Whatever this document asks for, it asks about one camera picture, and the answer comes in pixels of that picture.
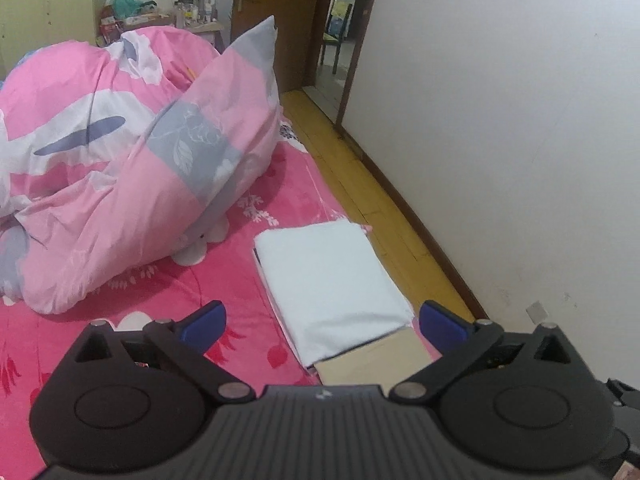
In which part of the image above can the cluttered bedside table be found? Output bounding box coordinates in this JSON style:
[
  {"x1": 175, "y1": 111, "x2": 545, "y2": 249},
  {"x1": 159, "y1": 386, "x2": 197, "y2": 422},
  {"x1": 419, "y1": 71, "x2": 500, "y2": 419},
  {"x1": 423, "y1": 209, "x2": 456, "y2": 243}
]
[{"x1": 97, "y1": 0, "x2": 226, "y2": 56}]

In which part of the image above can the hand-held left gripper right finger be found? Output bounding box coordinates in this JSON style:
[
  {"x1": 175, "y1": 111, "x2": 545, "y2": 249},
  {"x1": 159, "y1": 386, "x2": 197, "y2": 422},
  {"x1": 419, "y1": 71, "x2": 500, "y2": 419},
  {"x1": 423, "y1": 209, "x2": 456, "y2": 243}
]
[{"x1": 389, "y1": 300, "x2": 576, "y2": 405}]

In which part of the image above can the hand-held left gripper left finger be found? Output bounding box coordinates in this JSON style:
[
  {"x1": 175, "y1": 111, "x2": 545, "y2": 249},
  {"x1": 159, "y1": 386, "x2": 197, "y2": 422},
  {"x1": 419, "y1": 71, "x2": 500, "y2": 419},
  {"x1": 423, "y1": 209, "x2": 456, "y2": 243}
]
[{"x1": 72, "y1": 300, "x2": 257, "y2": 405}]

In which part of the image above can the wooden door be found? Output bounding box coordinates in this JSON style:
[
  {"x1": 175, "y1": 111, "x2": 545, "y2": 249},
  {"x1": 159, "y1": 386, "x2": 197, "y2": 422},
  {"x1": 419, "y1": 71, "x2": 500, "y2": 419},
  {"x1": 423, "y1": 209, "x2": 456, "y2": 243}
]
[{"x1": 231, "y1": 0, "x2": 328, "y2": 93}]

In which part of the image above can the tan folded garment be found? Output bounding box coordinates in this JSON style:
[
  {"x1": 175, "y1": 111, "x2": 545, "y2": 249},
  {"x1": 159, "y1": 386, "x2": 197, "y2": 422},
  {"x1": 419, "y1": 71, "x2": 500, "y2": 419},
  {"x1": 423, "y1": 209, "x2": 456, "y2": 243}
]
[{"x1": 315, "y1": 327, "x2": 443, "y2": 386}]

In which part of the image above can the dark chair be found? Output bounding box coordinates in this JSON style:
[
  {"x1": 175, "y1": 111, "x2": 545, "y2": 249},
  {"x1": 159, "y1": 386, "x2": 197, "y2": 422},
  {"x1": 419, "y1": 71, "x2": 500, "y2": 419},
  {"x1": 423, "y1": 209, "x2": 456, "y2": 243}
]
[{"x1": 319, "y1": 2, "x2": 355, "y2": 77}]

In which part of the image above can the pale yellow wardrobe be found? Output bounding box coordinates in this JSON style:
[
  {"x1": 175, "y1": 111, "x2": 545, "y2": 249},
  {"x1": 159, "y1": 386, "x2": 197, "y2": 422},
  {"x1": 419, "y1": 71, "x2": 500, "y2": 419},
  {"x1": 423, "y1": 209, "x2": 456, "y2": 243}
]
[{"x1": 0, "y1": 0, "x2": 108, "y2": 81}]

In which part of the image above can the pink patterned quilt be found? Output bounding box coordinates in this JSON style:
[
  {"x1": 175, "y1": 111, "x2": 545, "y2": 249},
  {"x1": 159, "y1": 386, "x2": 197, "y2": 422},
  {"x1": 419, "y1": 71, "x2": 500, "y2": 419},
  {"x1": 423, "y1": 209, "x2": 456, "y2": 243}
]
[{"x1": 0, "y1": 15, "x2": 283, "y2": 316}]

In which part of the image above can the white sweatshirt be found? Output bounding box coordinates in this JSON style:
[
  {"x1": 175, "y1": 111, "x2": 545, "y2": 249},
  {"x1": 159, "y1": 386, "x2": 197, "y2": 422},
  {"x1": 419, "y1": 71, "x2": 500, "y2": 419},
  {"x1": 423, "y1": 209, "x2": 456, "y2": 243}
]
[{"x1": 253, "y1": 220, "x2": 413, "y2": 368}]

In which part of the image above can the pink floral bed blanket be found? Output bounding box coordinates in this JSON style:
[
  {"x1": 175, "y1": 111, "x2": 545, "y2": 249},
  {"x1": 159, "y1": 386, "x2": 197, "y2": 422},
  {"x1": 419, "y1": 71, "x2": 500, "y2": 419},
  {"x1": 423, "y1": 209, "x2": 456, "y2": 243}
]
[{"x1": 0, "y1": 115, "x2": 381, "y2": 476}]

